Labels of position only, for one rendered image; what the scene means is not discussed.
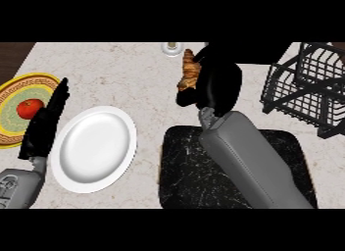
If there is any black marble tray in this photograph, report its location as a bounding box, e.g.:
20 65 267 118
158 125 319 210

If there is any black wire tiered basket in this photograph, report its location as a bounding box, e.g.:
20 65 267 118
258 42 345 140

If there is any black appliance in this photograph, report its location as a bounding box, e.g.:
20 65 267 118
205 42 294 66

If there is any yellow patterned round plate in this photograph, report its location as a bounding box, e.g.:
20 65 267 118
0 72 62 150

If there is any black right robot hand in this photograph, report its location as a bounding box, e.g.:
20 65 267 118
174 42 242 118

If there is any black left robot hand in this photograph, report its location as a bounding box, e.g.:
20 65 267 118
17 76 71 161

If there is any white oval plate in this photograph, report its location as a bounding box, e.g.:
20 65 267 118
48 105 137 194

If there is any red tomato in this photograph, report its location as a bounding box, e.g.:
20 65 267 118
16 98 46 121

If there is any brown croissant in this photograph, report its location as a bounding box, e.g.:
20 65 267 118
176 48 202 92

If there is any small white round object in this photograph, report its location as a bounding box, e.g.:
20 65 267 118
161 42 183 58

